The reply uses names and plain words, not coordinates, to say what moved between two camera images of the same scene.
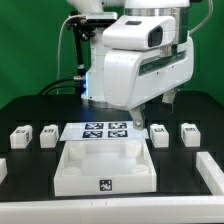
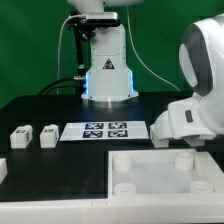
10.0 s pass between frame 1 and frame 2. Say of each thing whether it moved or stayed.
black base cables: stayed
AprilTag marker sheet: stayed
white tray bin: moved
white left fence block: stayed
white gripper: moved
